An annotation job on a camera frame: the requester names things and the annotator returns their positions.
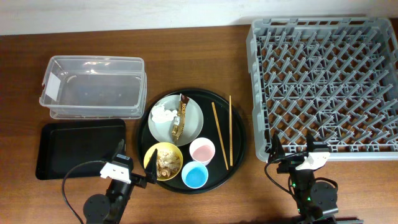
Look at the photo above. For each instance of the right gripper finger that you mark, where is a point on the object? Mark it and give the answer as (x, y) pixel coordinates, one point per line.
(276, 152)
(313, 146)

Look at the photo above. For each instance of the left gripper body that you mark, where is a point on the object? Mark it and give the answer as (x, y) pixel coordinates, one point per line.
(138, 180)

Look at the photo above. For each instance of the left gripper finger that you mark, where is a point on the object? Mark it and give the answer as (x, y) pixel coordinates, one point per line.
(151, 168)
(119, 150)

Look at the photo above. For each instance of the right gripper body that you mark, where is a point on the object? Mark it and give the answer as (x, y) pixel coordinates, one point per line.
(290, 164)

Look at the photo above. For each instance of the food scraps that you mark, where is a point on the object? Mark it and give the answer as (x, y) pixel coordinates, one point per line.
(168, 164)

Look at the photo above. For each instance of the yellow bowl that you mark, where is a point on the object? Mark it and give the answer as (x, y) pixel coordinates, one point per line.
(160, 146)

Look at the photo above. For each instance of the blue cup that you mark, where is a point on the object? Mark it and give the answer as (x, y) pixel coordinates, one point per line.
(194, 175)

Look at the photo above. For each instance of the white tissue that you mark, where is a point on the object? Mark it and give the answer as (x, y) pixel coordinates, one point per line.
(162, 115)

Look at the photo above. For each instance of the pink cup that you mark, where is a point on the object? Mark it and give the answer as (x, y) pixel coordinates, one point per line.
(202, 150)

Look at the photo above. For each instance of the brown snack wrapper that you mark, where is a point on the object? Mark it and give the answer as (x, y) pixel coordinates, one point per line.
(179, 120)

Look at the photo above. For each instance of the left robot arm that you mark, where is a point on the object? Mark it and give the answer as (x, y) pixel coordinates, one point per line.
(109, 207)

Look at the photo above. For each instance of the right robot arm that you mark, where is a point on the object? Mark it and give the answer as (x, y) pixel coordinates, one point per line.
(315, 197)

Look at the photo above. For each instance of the grey plastic dishwasher rack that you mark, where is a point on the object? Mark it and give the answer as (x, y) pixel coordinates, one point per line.
(332, 78)

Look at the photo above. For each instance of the right wooden chopstick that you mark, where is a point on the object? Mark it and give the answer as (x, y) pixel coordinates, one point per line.
(230, 133)

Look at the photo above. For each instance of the wooden chopstick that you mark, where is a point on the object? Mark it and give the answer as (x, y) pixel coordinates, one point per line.
(230, 133)
(219, 134)

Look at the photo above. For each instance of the black rectangular tray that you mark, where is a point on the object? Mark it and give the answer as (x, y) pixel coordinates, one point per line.
(66, 145)

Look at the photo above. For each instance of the black round tray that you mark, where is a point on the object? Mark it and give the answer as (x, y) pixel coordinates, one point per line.
(218, 174)

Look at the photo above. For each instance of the grey round plate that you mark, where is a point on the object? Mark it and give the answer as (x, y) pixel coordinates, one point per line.
(193, 121)

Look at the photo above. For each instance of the clear plastic storage bin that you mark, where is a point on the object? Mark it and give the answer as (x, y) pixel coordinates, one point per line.
(94, 87)

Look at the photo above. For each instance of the left wooden chopstick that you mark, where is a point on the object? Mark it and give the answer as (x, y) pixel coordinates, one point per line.
(219, 134)

